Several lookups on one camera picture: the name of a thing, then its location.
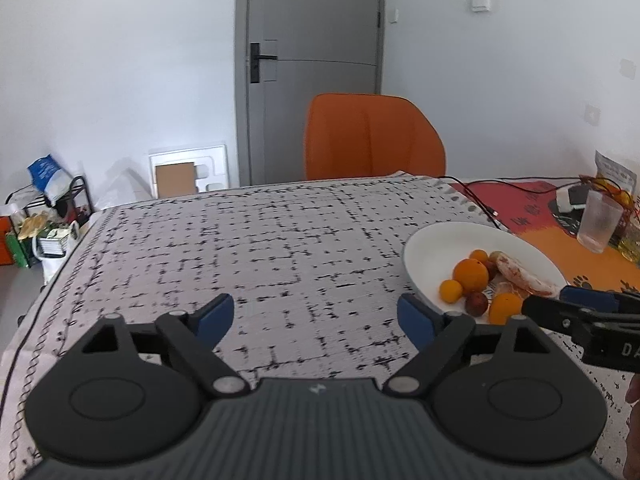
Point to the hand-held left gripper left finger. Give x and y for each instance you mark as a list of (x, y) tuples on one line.
[(217, 315)]

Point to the white bowl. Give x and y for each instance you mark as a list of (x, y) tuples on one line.
[(435, 250)]

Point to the small white wall switch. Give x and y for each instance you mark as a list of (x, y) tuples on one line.
[(393, 16)]

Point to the medium orange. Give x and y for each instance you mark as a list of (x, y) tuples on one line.
[(505, 308)]

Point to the printed snack bag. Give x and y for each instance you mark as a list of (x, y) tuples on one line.
[(617, 172)]

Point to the white black charger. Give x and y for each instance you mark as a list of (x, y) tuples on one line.
[(575, 199)]

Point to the black shoe rack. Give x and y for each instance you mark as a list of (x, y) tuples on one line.
[(79, 195)]

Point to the clear plastic bag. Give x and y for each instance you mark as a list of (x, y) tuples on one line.
[(117, 185)]

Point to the person's right hand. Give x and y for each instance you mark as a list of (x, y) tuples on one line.
[(635, 435)]

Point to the green box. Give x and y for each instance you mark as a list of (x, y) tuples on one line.
[(17, 250)]

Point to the white foam packaging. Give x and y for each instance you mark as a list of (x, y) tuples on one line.
[(215, 160)]

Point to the orange chair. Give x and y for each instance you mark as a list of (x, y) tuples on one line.
[(370, 135)]

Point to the white tote bag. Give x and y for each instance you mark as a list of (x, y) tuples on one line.
[(55, 260)]

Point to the blue plastic bag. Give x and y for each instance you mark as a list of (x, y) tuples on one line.
[(47, 175)]

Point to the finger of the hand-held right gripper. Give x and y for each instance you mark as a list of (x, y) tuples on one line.
[(592, 297), (550, 312)]

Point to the yellow slippers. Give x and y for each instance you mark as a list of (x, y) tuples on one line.
[(35, 225)]

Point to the small orange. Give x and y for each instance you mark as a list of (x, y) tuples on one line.
[(450, 290), (479, 256)]

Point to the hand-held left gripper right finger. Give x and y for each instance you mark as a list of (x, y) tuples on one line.
[(415, 317)]

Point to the brown cardboard sheet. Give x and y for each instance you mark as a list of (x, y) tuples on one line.
[(175, 179)]

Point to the orange box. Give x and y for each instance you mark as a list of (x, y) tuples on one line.
[(4, 240)]

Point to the grey door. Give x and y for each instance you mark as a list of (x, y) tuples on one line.
[(310, 110)]

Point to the clear plastic cup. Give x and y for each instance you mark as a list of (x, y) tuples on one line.
[(597, 222)]

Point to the large orange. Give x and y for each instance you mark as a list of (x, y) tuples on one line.
[(470, 275)]

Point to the white light switch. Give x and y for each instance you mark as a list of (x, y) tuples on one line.
[(480, 0)]

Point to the peeled pomelo piece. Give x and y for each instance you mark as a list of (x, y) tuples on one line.
[(525, 277)]

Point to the red orange printed mat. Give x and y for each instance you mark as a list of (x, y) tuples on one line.
[(540, 225)]

